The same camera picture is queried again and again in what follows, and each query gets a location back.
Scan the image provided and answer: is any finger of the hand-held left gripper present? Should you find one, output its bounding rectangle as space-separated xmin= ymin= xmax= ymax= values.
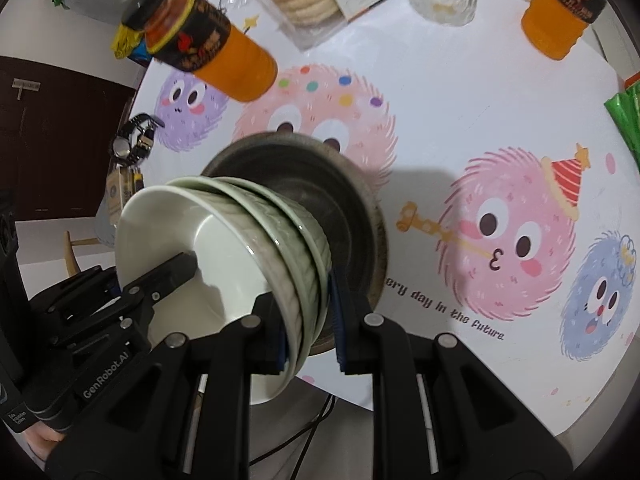
xmin=30 ymin=266 xmax=124 ymax=347
xmin=121 ymin=253 xmax=198 ymax=332

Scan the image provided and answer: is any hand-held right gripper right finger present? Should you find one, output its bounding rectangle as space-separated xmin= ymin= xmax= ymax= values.
xmin=330 ymin=269 xmax=573 ymax=480

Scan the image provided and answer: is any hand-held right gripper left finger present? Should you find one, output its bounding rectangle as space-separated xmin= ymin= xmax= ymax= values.
xmin=45 ymin=291 xmax=291 ymax=480

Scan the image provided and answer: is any cream ribbed bowl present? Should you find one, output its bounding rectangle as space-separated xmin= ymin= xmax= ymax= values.
xmin=116 ymin=185 xmax=301 ymax=406

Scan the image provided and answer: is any green ribbed bowl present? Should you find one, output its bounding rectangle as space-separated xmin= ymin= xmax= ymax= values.
xmin=165 ymin=175 xmax=328 ymax=378
xmin=215 ymin=175 xmax=335 ymax=356

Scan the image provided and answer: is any large steel bowl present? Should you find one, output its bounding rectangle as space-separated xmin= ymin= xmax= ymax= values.
xmin=201 ymin=131 xmax=388 ymax=357

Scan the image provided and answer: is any person's left hand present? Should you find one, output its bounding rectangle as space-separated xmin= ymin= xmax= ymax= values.
xmin=22 ymin=422 xmax=66 ymax=457

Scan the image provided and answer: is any black wristwatch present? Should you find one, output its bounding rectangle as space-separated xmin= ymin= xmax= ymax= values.
xmin=109 ymin=112 xmax=166 ymax=166

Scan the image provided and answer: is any dark brown cabinet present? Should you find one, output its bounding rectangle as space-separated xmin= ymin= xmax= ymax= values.
xmin=0 ymin=55 xmax=146 ymax=221

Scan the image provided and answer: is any orange drink bottle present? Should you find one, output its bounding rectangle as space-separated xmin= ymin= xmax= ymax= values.
xmin=120 ymin=0 xmax=278 ymax=103
xmin=521 ymin=0 xmax=608 ymax=61

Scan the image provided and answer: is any yellow cloth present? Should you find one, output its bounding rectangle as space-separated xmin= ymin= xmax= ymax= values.
xmin=111 ymin=20 xmax=151 ymax=61

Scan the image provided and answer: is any green chips bag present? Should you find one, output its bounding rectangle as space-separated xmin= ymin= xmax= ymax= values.
xmin=602 ymin=82 xmax=640 ymax=158

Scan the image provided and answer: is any black cable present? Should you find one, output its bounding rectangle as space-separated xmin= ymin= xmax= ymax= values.
xmin=247 ymin=392 xmax=333 ymax=466

